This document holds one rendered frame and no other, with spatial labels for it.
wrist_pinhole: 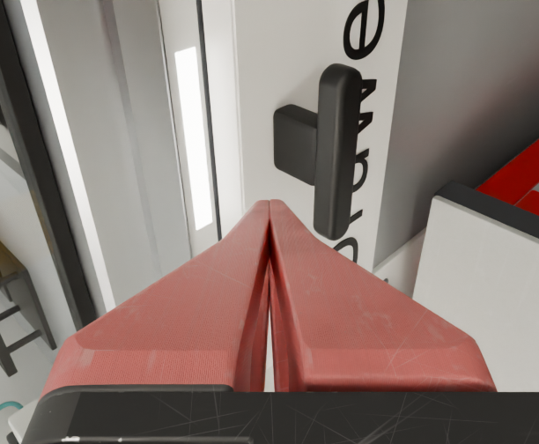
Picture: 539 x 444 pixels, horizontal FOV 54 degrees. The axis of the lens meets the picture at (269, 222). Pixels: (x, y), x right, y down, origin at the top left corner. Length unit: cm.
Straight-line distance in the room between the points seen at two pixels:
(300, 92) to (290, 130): 2
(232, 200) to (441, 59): 19
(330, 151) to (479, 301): 23
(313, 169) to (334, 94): 4
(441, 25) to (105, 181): 23
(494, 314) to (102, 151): 30
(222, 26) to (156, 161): 6
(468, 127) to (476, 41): 7
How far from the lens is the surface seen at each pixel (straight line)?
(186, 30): 21
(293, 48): 22
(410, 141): 37
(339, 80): 19
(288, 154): 22
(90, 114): 19
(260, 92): 21
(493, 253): 38
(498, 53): 45
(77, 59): 18
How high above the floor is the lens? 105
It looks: 34 degrees down
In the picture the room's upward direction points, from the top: 121 degrees counter-clockwise
